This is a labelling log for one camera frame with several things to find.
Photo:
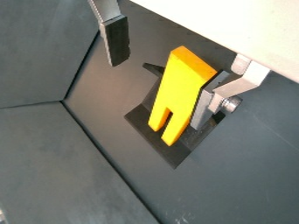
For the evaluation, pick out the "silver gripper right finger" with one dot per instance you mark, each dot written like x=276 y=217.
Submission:
x=220 y=92

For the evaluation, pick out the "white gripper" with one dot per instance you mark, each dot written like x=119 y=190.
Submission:
x=256 y=28

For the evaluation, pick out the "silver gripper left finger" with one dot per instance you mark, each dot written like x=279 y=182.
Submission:
x=114 y=30

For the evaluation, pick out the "yellow double-square forked block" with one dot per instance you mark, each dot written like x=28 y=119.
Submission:
x=186 y=74

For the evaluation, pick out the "black curved holder stand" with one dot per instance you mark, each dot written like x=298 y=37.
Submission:
x=186 y=136

